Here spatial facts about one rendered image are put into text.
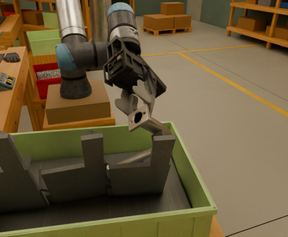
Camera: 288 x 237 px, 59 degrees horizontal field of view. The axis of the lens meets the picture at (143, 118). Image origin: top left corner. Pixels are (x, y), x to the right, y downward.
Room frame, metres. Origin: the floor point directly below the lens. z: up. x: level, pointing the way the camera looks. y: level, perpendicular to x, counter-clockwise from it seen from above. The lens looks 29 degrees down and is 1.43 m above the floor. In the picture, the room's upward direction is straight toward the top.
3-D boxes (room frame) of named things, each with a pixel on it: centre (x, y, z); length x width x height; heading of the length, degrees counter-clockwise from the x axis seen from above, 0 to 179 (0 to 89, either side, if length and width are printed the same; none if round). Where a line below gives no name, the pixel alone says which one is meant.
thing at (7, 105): (1.49, 0.84, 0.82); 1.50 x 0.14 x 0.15; 19
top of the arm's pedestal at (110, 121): (1.14, 0.33, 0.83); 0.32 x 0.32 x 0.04; 15
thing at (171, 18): (7.75, -0.67, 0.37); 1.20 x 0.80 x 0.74; 117
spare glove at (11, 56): (1.82, 0.96, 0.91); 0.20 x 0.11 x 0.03; 28
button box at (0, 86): (1.31, 0.76, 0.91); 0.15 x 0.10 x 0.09; 19
